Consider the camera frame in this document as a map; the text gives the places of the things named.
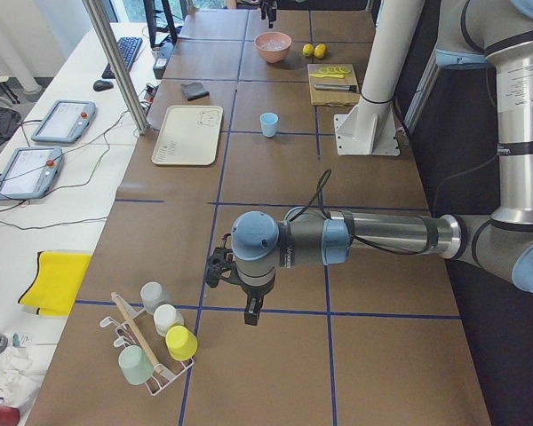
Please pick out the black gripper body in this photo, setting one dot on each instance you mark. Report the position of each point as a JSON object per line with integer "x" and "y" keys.
{"x": 268, "y": 7}
{"x": 253, "y": 295}

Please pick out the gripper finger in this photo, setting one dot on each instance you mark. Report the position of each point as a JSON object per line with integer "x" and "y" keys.
{"x": 252, "y": 310}

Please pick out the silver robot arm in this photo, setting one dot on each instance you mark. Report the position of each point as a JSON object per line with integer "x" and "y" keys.
{"x": 471, "y": 34}

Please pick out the clear ice cubes pile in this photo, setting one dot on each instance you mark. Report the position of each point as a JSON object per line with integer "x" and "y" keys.
{"x": 272, "y": 44}

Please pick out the grey cup on rack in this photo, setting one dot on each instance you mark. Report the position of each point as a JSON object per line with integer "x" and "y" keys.
{"x": 153, "y": 295}

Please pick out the white cup on rack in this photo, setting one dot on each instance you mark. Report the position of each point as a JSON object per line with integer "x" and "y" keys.
{"x": 165, "y": 317}

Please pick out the yellow cup on rack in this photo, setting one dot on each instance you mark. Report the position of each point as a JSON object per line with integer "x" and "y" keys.
{"x": 181, "y": 343}

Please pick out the light blue plastic cup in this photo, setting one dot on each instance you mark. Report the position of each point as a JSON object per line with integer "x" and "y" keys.
{"x": 268, "y": 124}

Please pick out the green cup on rack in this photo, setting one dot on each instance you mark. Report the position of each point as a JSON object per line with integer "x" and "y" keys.
{"x": 135, "y": 365}

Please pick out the pink bowl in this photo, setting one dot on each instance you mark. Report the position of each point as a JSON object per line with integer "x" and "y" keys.
{"x": 273, "y": 56}

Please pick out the yellow lemon far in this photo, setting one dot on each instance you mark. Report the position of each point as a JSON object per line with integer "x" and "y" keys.
{"x": 308, "y": 50}

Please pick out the yellow lemon near bowl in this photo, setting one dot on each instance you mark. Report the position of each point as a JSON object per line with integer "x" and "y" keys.
{"x": 320, "y": 51}

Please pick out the lemon slices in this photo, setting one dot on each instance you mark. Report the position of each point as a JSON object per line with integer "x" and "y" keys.
{"x": 334, "y": 70}

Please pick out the yellow plastic knife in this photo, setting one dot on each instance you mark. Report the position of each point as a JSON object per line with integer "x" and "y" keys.
{"x": 332, "y": 76}

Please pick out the wooden cutting board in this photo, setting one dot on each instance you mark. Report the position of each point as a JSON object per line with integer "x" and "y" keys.
{"x": 332, "y": 98}

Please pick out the black box with label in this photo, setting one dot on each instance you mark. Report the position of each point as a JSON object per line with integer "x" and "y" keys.
{"x": 162, "y": 59}

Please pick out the grey folded cloth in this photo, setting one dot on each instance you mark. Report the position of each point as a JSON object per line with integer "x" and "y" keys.
{"x": 193, "y": 91}

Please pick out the cream bear tray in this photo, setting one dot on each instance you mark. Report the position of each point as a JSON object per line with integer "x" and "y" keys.
{"x": 189, "y": 136}

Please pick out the black keyboard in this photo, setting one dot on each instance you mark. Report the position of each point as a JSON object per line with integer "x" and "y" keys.
{"x": 129, "y": 48}

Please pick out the yellow cloth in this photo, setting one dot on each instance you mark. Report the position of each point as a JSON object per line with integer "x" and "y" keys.
{"x": 59, "y": 276}

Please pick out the black computer mouse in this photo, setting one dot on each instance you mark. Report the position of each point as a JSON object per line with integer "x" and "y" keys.
{"x": 102, "y": 85}

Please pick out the upper teach pendant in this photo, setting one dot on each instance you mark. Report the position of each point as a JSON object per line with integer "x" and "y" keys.
{"x": 65, "y": 122}

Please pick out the teach pendant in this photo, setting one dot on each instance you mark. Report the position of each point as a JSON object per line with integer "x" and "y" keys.
{"x": 65, "y": 122}
{"x": 30, "y": 173}

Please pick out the lower teach pendant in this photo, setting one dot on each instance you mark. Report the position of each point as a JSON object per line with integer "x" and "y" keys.
{"x": 30, "y": 173}

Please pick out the white wire cup rack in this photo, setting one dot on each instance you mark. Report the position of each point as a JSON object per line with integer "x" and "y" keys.
{"x": 128, "y": 332}

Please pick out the aluminium frame post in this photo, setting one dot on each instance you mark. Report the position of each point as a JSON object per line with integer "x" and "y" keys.
{"x": 103, "y": 29}

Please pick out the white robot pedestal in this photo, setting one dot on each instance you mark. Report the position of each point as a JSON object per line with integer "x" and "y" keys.
{"x": 368, "y": 129}

